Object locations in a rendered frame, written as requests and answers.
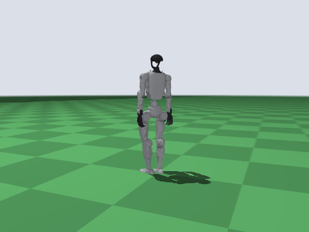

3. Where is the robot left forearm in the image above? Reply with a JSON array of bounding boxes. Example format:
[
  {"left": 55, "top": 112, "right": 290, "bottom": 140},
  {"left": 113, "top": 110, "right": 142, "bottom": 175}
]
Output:
[{"left": 137, "top": 91, "right": 144, "bottom": 114}]

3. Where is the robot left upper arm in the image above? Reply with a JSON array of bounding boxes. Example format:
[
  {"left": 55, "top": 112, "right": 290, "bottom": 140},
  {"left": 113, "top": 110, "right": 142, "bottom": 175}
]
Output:
[{"left": 140, "top": 73, "right": 149, "bottom": 97}]

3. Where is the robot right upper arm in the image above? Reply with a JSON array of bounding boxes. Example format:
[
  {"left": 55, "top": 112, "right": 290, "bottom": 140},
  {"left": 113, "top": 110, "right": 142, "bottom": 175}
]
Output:
[{"left": 164, "top": 74, "right": 171, "bottom": 97}]

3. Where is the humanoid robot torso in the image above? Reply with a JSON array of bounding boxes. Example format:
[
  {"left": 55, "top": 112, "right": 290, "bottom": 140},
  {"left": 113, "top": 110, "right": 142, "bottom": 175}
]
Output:
[{"left": 145, "top": 70, "right": 166, "bottom": 118}]

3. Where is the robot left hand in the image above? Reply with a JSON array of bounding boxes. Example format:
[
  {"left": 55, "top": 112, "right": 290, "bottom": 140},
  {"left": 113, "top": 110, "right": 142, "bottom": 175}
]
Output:
[{"left": 137, "top": 110, "right": 145, "bottom": 127}]

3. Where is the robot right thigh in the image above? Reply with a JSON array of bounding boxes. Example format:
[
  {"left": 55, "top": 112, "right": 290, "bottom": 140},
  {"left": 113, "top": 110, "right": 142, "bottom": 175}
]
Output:
[{"left": 155, "top": 110, "right": 168, "bottom": 147}]

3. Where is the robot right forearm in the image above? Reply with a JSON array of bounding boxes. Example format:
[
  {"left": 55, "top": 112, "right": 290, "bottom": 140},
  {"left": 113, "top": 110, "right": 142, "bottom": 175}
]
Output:
[{"left": 166, "top": 96, "right": 172, "bottom": 113}]

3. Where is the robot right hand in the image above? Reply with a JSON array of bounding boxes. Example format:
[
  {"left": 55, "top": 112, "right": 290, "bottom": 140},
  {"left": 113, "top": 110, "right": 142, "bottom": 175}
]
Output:
[{"left": 164, "top": 109, "right": 173, "bottom": 126}]

